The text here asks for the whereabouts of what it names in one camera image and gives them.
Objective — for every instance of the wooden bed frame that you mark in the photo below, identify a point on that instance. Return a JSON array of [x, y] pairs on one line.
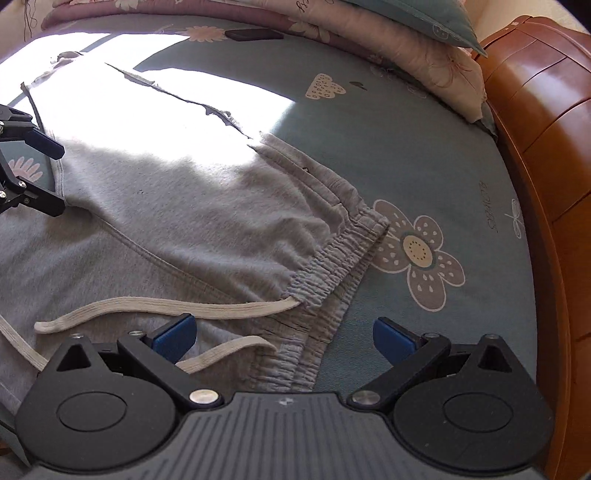
[[537, 76]]

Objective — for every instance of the teal floral pillow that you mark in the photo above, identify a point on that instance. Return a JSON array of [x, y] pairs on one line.
[[443, 20]]

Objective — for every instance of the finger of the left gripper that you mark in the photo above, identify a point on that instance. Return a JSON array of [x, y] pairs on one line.
[[43, 201], [39, 141]]

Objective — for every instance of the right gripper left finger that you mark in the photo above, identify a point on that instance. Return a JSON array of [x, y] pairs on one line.
[[153, 357]]

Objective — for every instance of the grey sweatpants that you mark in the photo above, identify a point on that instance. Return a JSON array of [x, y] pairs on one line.
[[170, 211]]

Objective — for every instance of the teal floral bed sheet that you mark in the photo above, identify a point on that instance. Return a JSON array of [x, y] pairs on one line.
[[454, 258]]

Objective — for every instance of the pink floral folded quilt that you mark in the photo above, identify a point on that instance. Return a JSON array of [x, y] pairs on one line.
[[445, 70]]

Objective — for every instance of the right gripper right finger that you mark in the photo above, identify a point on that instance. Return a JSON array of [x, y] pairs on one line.
[[411, 357]]

